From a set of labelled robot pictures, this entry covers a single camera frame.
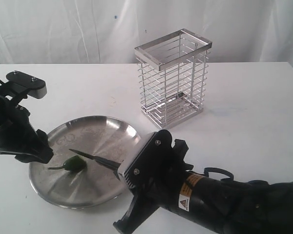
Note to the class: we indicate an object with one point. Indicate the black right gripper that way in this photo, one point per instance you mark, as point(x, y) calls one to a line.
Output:
point(169, 188)

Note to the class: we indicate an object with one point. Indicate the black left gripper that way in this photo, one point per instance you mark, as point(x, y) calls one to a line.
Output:
point(17, 137)

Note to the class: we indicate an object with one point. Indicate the green chili pepper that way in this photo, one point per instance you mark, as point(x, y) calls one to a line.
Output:
point(73, 164)

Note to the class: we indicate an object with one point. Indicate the black handled knife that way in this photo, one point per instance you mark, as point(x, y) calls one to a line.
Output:
point(112, 165)

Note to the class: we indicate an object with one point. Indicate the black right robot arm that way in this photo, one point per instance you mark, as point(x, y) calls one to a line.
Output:
point(223, 206)

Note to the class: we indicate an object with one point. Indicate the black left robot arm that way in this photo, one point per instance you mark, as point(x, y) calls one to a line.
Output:
point(19, 138)

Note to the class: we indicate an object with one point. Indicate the round steel plate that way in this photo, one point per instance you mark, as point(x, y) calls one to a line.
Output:
point(107, 137)

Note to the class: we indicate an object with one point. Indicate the white backdrop curtain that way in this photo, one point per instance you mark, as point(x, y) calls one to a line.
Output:
point(107, 31)

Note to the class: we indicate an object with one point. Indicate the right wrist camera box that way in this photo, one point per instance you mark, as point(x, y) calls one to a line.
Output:
point(144, 161)

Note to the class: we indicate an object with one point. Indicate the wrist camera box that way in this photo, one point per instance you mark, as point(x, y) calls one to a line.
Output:
point(20, 82)
point(144, 161)

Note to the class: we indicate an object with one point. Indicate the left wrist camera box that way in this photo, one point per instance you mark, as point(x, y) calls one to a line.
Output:
point(20, 82)

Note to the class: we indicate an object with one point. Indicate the chrome wire utensil holder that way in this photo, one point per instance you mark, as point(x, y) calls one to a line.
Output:
point(172, 76)

